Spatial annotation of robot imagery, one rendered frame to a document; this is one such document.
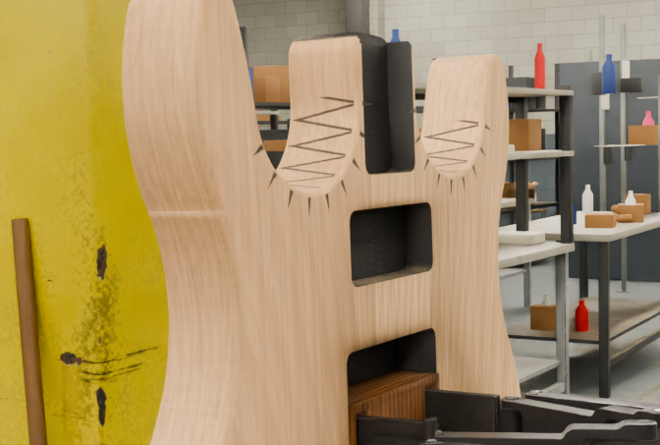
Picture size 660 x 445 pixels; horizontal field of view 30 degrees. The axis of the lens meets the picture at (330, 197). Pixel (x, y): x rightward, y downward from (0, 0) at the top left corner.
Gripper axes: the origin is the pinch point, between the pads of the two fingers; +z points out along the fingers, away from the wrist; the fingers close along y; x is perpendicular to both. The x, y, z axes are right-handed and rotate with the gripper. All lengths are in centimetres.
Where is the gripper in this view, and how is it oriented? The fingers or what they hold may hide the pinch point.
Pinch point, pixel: (402, 429)
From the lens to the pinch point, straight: 68.8
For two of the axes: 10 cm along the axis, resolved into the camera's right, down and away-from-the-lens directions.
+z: -8.5, 0.1, 5.3
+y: 5.3, -0.5, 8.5
